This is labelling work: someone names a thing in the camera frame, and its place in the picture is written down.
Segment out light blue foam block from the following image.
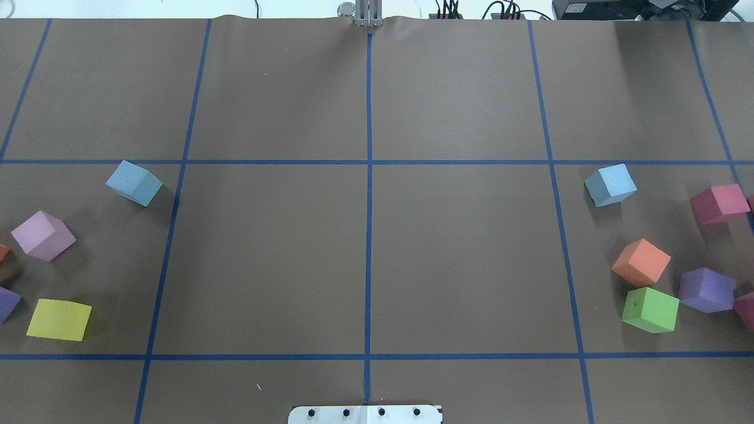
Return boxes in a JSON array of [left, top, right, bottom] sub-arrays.
[[584, 164, 637, 207], [106, 160, 163, 207]]

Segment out orange foam block right side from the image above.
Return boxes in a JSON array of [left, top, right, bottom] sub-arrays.
[[611, 238, 671, 288]]

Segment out orange foam block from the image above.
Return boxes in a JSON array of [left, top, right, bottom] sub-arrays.
[[0, 244, 11, 262], [611, 238, 671, 288]]

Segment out green foam block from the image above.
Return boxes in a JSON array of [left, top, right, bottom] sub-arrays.
[[621, 287, 680, 334]]

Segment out yellow foam block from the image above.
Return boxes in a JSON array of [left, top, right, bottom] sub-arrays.
[[26, 299, 92, 342]]

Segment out purple foam block right side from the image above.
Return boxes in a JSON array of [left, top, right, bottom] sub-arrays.
[[678, 267, 738, 313]]

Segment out purple foam block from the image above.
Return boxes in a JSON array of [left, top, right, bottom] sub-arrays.
[[0, 287, 22, 324], [678, 267, 738, 313]]

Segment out black monitor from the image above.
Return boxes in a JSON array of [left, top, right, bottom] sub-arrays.
[[552, 1, 739, 22]]

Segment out pink foam block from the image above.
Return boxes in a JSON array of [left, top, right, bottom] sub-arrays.
[[11, 210, 77, 262]]

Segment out crimson foam block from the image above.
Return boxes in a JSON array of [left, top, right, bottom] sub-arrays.
[[733, 292, 754, 333], [690, 184, 751, 225]]

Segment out orange foam block left side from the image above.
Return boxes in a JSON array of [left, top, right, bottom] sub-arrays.
[[0, 244, 11, 262]]

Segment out purple foam block left side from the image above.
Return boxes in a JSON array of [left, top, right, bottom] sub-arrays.
[[0, 287, 22, 324]]

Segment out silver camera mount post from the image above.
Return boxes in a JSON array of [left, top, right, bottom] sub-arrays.
[[336, 0, 384, 28]]

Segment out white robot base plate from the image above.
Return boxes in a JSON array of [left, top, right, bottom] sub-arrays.
[[287, 405, 444, 423]]

